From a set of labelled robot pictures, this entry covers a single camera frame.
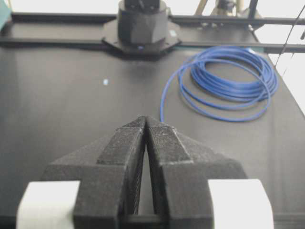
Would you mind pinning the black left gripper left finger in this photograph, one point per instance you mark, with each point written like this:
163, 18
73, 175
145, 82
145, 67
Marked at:
109, 171

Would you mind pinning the black aluminium frame rail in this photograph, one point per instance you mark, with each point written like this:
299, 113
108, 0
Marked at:
99, 31

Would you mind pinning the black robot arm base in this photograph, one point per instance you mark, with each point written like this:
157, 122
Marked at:
142, 27

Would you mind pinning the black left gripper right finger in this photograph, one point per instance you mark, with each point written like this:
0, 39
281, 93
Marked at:
180, 168

